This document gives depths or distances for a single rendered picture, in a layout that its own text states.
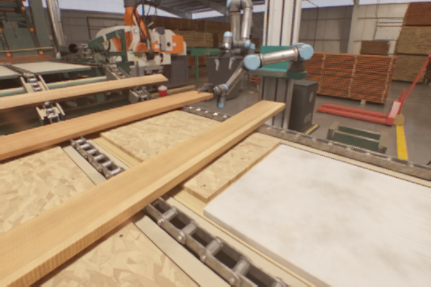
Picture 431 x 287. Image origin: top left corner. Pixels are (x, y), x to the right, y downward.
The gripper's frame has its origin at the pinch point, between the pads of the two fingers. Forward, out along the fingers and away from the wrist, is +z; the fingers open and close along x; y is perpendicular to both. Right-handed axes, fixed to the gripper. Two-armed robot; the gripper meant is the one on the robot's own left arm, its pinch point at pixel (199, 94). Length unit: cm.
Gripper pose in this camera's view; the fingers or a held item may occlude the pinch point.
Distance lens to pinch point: 154.7
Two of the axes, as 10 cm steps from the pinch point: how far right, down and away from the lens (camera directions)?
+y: 7.8, 2.2, -5.9
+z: -6.3, 2.8, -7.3
